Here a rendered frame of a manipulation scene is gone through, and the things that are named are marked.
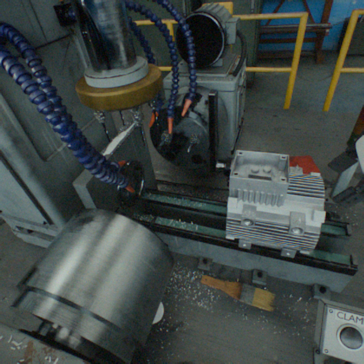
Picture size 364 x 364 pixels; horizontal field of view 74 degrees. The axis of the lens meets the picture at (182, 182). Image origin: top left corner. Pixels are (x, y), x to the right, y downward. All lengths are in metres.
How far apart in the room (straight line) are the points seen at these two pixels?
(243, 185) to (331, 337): 0.30
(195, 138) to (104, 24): 0.43
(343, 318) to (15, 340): 0.46
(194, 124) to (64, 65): 0.39
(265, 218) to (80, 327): 0.40
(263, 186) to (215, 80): 0.53
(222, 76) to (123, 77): 0.56
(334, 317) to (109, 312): 0.34
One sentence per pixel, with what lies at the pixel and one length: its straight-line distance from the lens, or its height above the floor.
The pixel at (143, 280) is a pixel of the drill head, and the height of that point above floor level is 1.10.
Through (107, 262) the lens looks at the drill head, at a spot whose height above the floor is 1.15.
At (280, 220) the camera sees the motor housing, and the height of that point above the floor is 1.06.
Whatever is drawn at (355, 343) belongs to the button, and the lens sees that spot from 0.49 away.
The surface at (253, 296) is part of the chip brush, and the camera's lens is 0.76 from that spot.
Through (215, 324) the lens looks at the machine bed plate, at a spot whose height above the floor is 0.80.
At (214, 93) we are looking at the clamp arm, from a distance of 0.64.
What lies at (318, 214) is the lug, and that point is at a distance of 0.58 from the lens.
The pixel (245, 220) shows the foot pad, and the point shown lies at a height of 1.06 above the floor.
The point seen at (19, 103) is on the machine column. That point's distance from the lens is 0.63.
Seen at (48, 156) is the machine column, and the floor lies 1.18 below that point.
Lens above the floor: 1.50
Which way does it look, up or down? 42 degrees down
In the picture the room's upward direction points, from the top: 8 degrees counter-clockwise
